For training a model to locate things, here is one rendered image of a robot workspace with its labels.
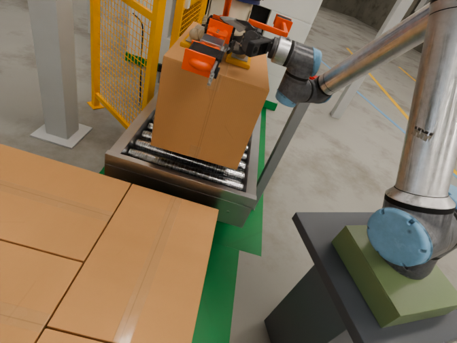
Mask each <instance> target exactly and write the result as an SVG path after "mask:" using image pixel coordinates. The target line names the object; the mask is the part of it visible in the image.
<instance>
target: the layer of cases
mask: <svg viewBox="0 0 457 343"><path fill-rule="evenodd" d="M218 211H219V210H218V209H215V208H211V207H209V206H204V205H202V204H199V203H195V202H192V201H188V200H185V199H182V198H179V197H175V196H173V195H168V194H166V193H162V192H159V191H155V190H152V189H148V188H146V187H142V186H139V185H136V184H132V185H131V183H129V182H125V181H123V180H119V179H116V178H112V177H109V176H105V175H103V174H98V173H96V172H93V171H89V170H86V169H82V168H79V167H76V166H72V165H69V164H66V163H62V162H60V161H55V160H53V159H49V158H46V157H42V156H39V155H36V154H33V153H30V152H26V151H23V150H19V149H16V148H12V147H10V146H6V145H3V144H0V343H192V337H193V333H194V328H195V324H196V320H197V314H198V310H199V304H200V300H201V294H202V290H203V284H204V280H205V275H206V271H207V264H208V261H209V255H210V251H211V245H212V241H213V237H214V231H215V228H216V221H217V217H218Z"/></svg>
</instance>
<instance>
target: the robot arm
mask: <svg viewBox="0 0 457 343"><path fill-rule="evenodd" d="M220 19H221V20H222V21H223V22H227V23H229V24H230V25H231V26H234V27H235V28H236V30H237V31H238V32H242V31H246V32H245V33H243V36H244V37H243V40H242V42H241V43H240V44H238V43H237V42H235V47H234V49H233V51H232V52H233V53H235V54H240V55H241V54H245V55H246V56H248V57H253V56H258V55H262V54H266V53H267V52H269V53H268V56H267V58H270V59H271V62H272V63H275V64H278V65H281V66H284V67H287V68H286V71H285V73H284V76H283V78H282V81H281V82H280V85H279V87H278V89H277V92H276V94H275V98H276V99H277V100H278V101H279V102H280V103H281V104H283V105H285V106H287V107H290V108H293V107H295V106H296V105H297V102H298V103H325V102H327V101H328V100H329V99H330V98H331V97H332V95H333V94H334V93H335V92H337V91H339V90H340V89H342V88H344V87H345V86H347V85H349V84H351V83H353V82H354V81H356V80H358V79H360V78H361V77H363V76H365V75H367V74H369V73H370V72H372V71H374V70H375V69H377V68H379V67H381V66H382V65H385V64H386V63H388V62H390V61H391V60H393V59H395V58H396V57H398V56H400V55H402V54H404V53H405V52H407V51H409V50H411V49H412V48H415V47H416V46H418V45H420V44H421V43H423V42H424V43H423V47H422V53H421V57H420V64H419V68H418V74H417V78H416V85H415V88H414V92H413V99H412V102H411V109H410V113H409V119H408V123H407V129H406V133H405V139H404V143H403V149H402V153H401V160H400V163H399V170H398V174H397V178H396V184H395V185H394V186H393V187H391V188H389V189H388V190H386V192H385V195H384V202H383V206H382V209H379V210H377V211H376V212H375V213H373V214H372V215H371V217H370V218H369V221H368V223H367V226H368V227H367V235H368V238H369V241H370V243H371V245H372V246H373V247H374V249H375V250H376V251H377V252H378V253H379V255H380V256H382V258H383V259H384V260H385V261H386V263H387V264H388V265H389V266H390V267H392V268H393V269H394V270H396V271H397V272H398V273H400V274H402V275H404V276H406V277H408V278H410V279H414V280H421V279H423V278H425V277H427V276H428V275H429V274H430V273H431V272H432V270H433V268H434V266H435V265H436V263H437V262H438V260H439V259H440V258H442V257H444V256H446V255H447V254H448V253H450V252H452V251H453V250H455V249H456V248H457V187H456V186H454V185H451V184H450V183H451V180H452V175H453V172H454V167H455V164H456V159H457V0H430V3H428V4H426V5H425V6H424V7H422V8H420V9H419V10H418V11H416V12H414V13H413V14H412V15H410V16H408V17H407V18H406V19H404V20H402V21H401V22H400V23H398V24H396V25H395V26H393V27H392V28H391V29H389V30H387V31H386V32H385V33H383V34H382V35H380V36H379V37H377V38H376V39H374V40H373V41H372V42H370V43H368V44H367V45H366V46H364V47H362V48H361V49H360V50H358V51H356V52H355V53H354V54H352V55H350V56H349V57H348V58H346V59H344V60H343V61H342V62H340V63H338V64H337V65H335V66H334V67H332V68H331V69H329V70H328V71H326V72H325V73H323V74H321V75H319V76H318V77H317V78H315V79H313V80H310V79H309V77H310V76H311V77H314V76H315V75H316V73H317V72H318V70H319V67H320V64H321V61H322V52H321V51H320V50H318V49H316V48H314V47H311V46H308V45H305V44H302V43H299V42H296V41H294V40H291V39H290V37H287V38H286V37H283V36H280V37H279V39H278V37H274V39H269V38H268V37H264V36H262V35H261V33H262V29H259V28H257V27H254V26H252V25H251V24H250V23H249V22H248V21H245V20H238V19H236V18H232V17H229V16H221V17H220ZM240 45H242V46H240Z"/></svg>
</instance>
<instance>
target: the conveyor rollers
mask: <svg viewBox="0 0 457 343"><path fill-rule="evenodd" d="M153 124H154V117H153V119H152V123H150V122H149V124H148V127H147V131H143V132H142V134H141V139H143V140H146V141H149V142H146V141H143V140H140V139H137V141H136V142H135V148H137V149H140V150H144V151H146V152H150V153H153V154H157V155H159V156H162V157H166V158H168V159H172V160H174V161H179V162H181V163H185V164H188V165H191V166H194V167H198V168H201V169H204V170H207V171H210V172H214V173H216V174H220V175H223V176H226V177H229V178H233V179H236V180H239V181H243V179H244V177H245V172H242V171H244V169H245V168H246V163H244V162H245V161H246V159H247V154H246V152H247V150H248V146H246V149H245V151H244V154H243V156H242V158H241V161H240V163H239V166H238V168H237V169H238V170H241V171H238V170H236V169H231V168H228V167H224V166H221V165H217V164H214V163H210V162H207V161H203V160H200V159H196V158H193V157H189V156H186V155H183V154H179V153H176V152H172V151H169V150H165V149H162V148H158V147H155V146H151V145H150V144H151V143H150V142H151V139H152V133H151V132H152V130H153ZM128 156H129V157H133V158H136V159H139V160H142V161H146V162H149V163H153V164H155V165H160V166H162V167H166V168H168V169H172V170H175V171H177V172H182V173H184V174H188V175H191V176H194V177H197V178H201V179H204V180H208V181H210V182H214V183H217V184H221V185H223V186H227V187H230V188H232V189H237V190H239V191H242V189H243V183H241V182H238V181H235V180H231V179H228V178H225V177H222V176H218V175H215V174H211V173H209V172H206V171H203V170H200V169H196V168H193V167H189V166H187V165H183V164H181V163H176V162H174V161H170V160H167V159H164V158H161V157H157V156H154V155H152V154H148V153H145V152H142V151H139V150H135V149H132V148H131V149H130V150H129V153H128ZM242 161H243V162H242Z"/></svg>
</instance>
